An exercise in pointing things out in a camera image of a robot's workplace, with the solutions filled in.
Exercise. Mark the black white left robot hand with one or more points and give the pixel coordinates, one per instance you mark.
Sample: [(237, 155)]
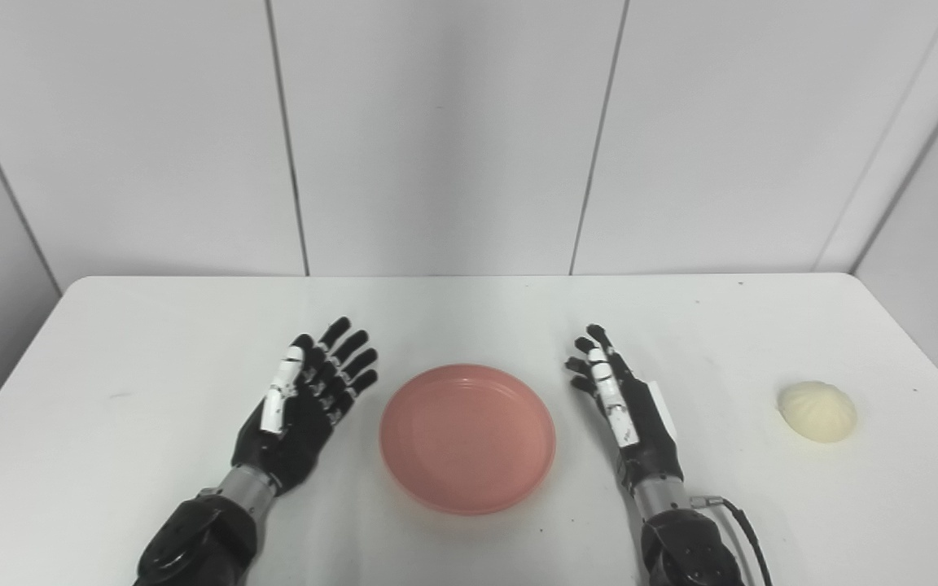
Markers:
[(294, 443)]

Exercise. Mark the cream steamed bun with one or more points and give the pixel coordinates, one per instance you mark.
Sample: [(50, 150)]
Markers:
[(817, 412)]

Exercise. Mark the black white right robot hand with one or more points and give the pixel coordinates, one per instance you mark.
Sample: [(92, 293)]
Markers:
[(648, 443)]

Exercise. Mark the pink round plate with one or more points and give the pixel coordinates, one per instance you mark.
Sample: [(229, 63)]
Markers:
[(467, 439)]

